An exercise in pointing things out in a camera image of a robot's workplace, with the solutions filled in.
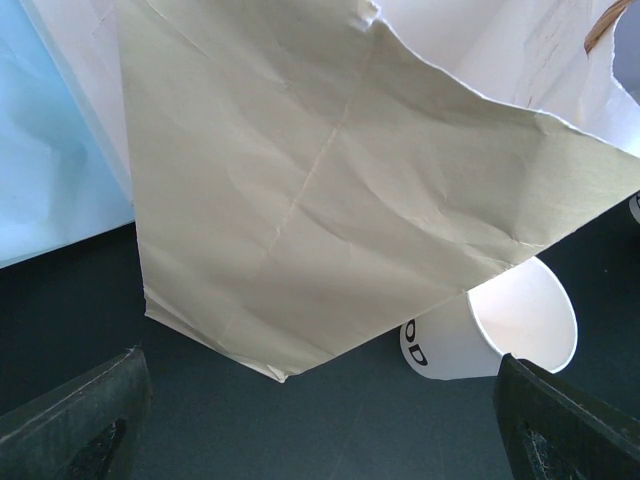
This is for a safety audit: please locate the light blue paper bag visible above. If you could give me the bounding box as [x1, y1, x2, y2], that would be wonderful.
[1, 1, 134, 267]

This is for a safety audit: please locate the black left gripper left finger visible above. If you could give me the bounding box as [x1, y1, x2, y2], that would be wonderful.
[1, 348, 152, 479]

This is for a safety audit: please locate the white takeout coffee cup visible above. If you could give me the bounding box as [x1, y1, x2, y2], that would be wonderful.
[399, 257, 578, 381]

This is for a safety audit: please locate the short white cup stack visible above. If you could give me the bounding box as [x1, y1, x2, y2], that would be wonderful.
[628, 192, 640, 223]

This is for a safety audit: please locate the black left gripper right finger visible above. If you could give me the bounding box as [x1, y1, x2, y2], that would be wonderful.
[493, 354, 639, 479]

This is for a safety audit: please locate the beige kraft paper bag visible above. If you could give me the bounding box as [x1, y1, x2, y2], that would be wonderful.
[24, 1, 639, 381]

